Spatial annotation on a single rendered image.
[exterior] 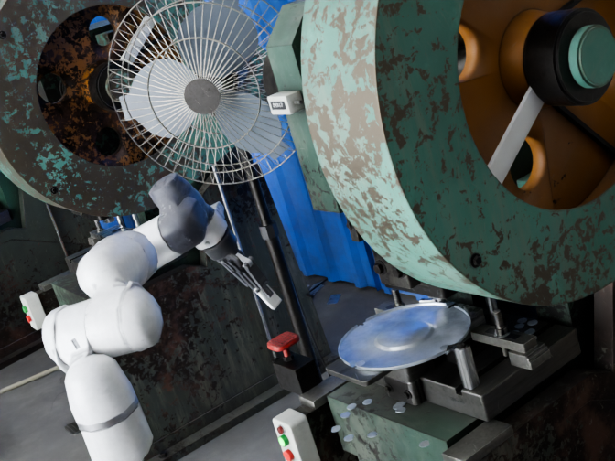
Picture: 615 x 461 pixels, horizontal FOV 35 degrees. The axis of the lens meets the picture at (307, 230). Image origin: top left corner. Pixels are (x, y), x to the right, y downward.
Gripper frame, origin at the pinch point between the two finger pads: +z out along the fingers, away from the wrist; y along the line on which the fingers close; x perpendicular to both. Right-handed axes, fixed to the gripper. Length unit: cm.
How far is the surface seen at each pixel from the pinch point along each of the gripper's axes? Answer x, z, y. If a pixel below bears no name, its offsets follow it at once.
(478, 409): -2, 22, 53
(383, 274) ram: 11.5, 0.9, 30.7
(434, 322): 11.3, 16.0, 35.2
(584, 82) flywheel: 33, -30, 86
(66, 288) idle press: -3, 22, -150
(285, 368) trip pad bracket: -9.9, 14.6, 2.0
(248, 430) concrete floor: -5, 93, -105
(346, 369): -9.5, 6.6, 31.5
